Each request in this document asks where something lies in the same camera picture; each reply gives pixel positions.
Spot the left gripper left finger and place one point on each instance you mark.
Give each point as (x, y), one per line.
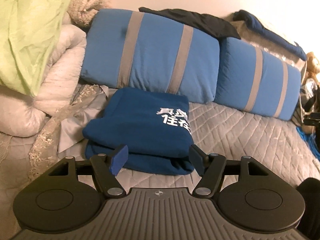
(105, 169)

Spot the dark blue garment on headboard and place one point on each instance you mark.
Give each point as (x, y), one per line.
(255, 25)

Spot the blue striped pillow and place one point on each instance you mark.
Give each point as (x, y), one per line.
(134, 49)
(252, 80)

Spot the brown plush toy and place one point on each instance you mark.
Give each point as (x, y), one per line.
(312, 67)

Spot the right blue striped pillow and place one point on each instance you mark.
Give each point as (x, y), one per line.
(252, 80)

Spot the black garment behind pillows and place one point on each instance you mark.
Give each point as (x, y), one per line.
(212, 25)

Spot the blue sweatshirt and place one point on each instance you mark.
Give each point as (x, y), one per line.
(154, 127)

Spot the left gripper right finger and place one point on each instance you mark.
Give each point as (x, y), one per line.
(210, 168)

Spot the white and green quilt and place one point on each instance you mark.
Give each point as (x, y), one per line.
(42, 50)

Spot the left blue striped pillow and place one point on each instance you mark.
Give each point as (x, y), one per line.
(134, 49)

